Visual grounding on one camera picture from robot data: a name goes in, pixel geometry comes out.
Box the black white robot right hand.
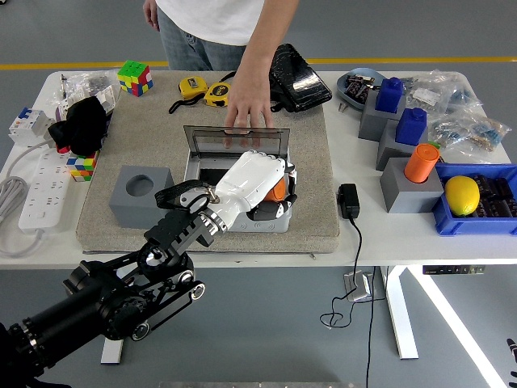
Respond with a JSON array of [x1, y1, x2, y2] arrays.
[[506, 338, 517, 388]]

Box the yellow lemon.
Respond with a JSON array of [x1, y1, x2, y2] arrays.
[[444, 175, 481, 217]]

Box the silver floor socket box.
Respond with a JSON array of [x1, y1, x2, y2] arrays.
[[343, 271, 375, 303]]

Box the black table control panel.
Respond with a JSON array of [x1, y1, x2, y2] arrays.
[[422, 264, 486, 276]]

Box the white circuit breaker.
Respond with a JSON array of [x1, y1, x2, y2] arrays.
[[8, 107, 56, 147]]

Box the clear bag of parts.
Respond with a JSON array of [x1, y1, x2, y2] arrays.
[[427, 108, 513, 154], [403, 69, 484, 118], [64, 70, 122, 102]]

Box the blue plastic block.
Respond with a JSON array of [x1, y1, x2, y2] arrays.
[[375, 77, 407, 114], [395, 107, 429, 147]]

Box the smoky transparent box lid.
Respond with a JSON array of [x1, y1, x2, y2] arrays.
[[183, 124, 291, 161]]

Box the person's left hand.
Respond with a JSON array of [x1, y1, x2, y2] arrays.
[[224, 76, 275, 149]]

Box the orange cylinder battery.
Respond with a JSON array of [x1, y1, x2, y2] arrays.
[[262, 177, 288, 203], [404, 143, 440, 184]]

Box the white table leg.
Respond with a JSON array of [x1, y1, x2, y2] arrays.
[[99, 338, 124, 365], [381, 265, 419, 361]]

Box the grey-brown mat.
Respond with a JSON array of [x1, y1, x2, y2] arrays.
[[76, 71, 341, 255]]

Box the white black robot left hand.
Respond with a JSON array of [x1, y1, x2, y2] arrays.
[[208, 150, 299, 233]]

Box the small colourful puzzle cube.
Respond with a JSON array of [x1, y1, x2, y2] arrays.
[[66, 151, 100, 183]]

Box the grey holder block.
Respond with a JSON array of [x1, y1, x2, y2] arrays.
[[108, 164, 175, 231], [358, 95, 405, 142], [376, 119, 429, 172], [380, 156, 445, 214]]

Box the black hanging cable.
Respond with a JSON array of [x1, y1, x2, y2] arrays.
[[364, 265, 389, 388]]

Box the blue plastic bin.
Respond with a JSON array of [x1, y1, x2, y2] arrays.
[[431, 162, 517, 237]]

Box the shiny black pouch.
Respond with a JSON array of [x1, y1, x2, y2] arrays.
[[220, 43, 334, 113]]

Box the large colourful puzzle cube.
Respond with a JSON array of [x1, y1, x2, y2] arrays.
[[117, 60, 154, 98]]

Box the dark electronic parts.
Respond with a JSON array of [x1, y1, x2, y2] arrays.
[[344, 74, 372, 104]]

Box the person's right hand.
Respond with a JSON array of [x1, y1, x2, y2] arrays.
[[142, 0, 161, 32]]

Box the black capacitors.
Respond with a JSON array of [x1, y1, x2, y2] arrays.
[[470, 173, 517, 219]]

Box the white socket part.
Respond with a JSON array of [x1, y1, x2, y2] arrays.
[[95, 86, 117, 115]]

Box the black power adapter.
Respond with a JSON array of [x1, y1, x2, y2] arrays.
[[337, 183, 361, 220]]

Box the black adapter cord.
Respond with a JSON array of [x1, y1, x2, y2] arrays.
[[320, 216, 364, 329]]

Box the yellow tape measure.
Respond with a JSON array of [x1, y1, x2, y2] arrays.
[[168, 76, 209, 115], [204, 82, 234, 108]]

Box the grey electrical junction box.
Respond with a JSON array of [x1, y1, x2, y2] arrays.
[[183, 147, 292, 234]]

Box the white power strip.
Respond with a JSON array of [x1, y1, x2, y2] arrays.
[[18, 150, 74, 234]]

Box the black cloth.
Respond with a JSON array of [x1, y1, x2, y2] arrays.
[[47, 95, 113, 158]]

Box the white packaged parts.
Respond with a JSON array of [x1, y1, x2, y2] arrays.
[[54, 86, 88, 121]]

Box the blue-grey shallow tray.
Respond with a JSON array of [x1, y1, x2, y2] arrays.
[[336, 67, 391, 112]]

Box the person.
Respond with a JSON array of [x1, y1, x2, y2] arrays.
[[155, 0, 300, 72]]

